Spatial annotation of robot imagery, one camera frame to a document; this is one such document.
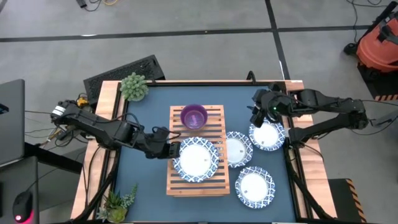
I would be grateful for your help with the grey laptop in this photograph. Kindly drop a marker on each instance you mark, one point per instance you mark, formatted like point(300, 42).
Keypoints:
point(11, 130)

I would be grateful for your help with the orange shop vacuum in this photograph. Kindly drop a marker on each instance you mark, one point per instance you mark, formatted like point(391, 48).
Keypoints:
point(376, 46)

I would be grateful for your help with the black table clamp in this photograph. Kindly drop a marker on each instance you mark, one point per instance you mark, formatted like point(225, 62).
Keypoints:
point(251, 76)

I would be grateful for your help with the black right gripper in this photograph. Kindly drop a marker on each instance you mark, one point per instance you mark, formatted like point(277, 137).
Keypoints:
point(270, 102)

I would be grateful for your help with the wooden slatted shelf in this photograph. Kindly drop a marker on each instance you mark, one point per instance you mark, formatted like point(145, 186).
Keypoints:
point(199, 191)

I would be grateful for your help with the black side desk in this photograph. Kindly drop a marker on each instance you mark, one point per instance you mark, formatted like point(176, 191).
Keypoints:
point(9, 180)

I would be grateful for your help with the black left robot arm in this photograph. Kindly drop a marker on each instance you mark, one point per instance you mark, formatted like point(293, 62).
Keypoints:
point(102, 129)

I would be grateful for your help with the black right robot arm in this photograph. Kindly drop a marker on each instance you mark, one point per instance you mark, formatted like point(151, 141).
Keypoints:
point(326, 102)

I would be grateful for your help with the black computer mouse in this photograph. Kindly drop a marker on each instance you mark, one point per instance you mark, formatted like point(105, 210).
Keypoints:
point(22, 207)

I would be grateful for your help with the black table frame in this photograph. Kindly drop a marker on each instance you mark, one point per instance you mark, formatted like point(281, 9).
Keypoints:
point(202, 84)

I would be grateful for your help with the blue table mat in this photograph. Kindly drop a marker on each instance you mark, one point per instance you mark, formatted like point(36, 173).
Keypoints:
point(199, 211)

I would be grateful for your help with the black rig support post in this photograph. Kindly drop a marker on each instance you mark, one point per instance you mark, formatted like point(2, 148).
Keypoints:
point(99, 189)
point(306, 189)

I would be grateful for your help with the blue patterned paper bowl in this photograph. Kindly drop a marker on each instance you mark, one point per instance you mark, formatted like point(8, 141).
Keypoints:
point(267, 137)
point(255, 187)
point(196, 160)
point(237, 151)

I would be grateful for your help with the purple plastic bowl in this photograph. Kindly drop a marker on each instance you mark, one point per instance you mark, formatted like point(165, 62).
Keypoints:
point(194, 116)

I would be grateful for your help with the black hazard-striped floor mat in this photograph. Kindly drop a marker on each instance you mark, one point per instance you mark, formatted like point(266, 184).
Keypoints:
point(340, 199)
point(377, 87)

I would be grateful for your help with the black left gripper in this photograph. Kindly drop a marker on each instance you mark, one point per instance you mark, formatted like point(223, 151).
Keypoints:
point(158, 144)

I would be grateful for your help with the mixed spiky succulent plant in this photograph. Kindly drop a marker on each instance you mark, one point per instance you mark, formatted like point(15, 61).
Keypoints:
point(116, 208)

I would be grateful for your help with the round green succulent plant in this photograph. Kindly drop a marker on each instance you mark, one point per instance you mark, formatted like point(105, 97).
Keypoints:
point(134, 87)

